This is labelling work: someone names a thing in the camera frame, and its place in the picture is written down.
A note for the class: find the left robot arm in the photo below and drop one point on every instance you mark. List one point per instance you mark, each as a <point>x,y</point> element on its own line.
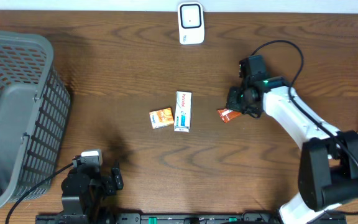
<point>84,190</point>

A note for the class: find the orange small packet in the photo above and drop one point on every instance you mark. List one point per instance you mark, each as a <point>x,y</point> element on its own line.
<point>161,118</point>

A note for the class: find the red Top chocolate bar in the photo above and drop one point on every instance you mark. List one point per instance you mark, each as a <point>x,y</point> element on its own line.
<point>226,115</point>

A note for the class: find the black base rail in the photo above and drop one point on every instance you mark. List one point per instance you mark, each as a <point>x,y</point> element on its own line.
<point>135,218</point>

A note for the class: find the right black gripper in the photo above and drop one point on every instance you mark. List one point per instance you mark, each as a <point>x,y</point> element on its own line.
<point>232,103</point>

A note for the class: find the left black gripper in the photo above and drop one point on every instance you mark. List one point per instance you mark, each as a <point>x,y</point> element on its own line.
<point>107,182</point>

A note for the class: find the grey plastic basket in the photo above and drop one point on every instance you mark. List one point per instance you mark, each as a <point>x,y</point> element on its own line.
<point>34,107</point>

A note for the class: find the white barcode scanner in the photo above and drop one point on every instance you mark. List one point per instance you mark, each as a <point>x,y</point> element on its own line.
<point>190,23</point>

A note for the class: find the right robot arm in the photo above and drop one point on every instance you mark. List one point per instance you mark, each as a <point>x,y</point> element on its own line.
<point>328,173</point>

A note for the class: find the white Panadol box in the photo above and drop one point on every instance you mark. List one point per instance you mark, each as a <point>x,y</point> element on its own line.
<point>182,117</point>

